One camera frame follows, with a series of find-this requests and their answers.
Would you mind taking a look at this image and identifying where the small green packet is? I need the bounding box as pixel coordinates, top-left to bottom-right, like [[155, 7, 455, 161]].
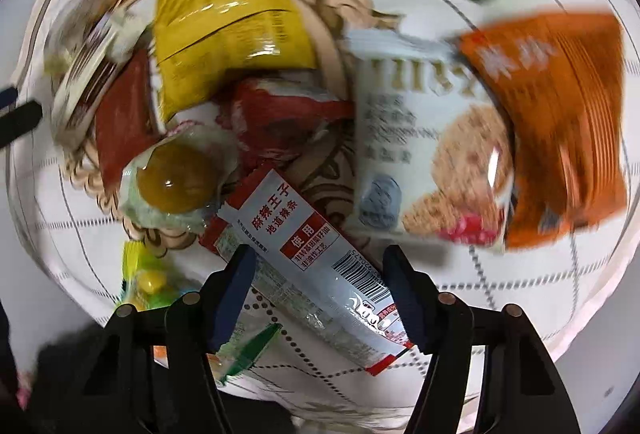
[[217, 321, 283, 385]]

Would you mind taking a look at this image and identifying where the green and yellow candy packet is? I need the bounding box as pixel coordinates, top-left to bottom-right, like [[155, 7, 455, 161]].
[[119, 239, 188, 312]]

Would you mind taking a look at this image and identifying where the crumpled red snack packet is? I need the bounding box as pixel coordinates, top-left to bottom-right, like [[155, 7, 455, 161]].
[[220, 76, 356, 170]]

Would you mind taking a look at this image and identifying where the flat dark red snack packet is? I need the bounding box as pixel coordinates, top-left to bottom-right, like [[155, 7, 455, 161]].
[[94, 49, 163, 195]]

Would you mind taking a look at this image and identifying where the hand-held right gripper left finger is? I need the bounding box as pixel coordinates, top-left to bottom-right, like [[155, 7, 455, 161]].
[[65, 244, 258, 434]]

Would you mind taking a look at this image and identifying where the yellow snack packet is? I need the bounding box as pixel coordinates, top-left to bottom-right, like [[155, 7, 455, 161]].
[[151, 0, 318, 124]]

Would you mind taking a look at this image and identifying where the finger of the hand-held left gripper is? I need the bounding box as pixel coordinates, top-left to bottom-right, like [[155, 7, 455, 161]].
[[0, 86, 44, 149]]

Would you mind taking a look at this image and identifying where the clear packet with brown jelly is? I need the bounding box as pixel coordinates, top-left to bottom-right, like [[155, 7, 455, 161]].
[[119, 123, 241, 232]]

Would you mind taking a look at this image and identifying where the white quilted mattress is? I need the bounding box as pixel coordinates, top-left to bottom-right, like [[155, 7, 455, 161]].
[[10, 0, 636, 420]]

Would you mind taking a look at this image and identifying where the white and red snack packet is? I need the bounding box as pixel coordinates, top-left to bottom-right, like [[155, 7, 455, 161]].
[[199, 166, 416, 377]]

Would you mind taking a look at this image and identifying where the orange snack packet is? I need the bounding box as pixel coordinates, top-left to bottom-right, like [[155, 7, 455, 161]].
[[457, 11, 630, 251]]

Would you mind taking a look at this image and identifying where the white cookie packet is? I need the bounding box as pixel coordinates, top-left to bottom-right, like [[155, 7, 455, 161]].
[[345, 30, 516, 250]]

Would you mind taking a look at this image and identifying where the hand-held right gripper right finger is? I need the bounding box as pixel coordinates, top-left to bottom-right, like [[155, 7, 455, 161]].
[[382, 244, 583, 434]]

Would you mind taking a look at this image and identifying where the brown and white snack packet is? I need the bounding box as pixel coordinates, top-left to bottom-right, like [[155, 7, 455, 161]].
[[45, 0, 151, 145]]

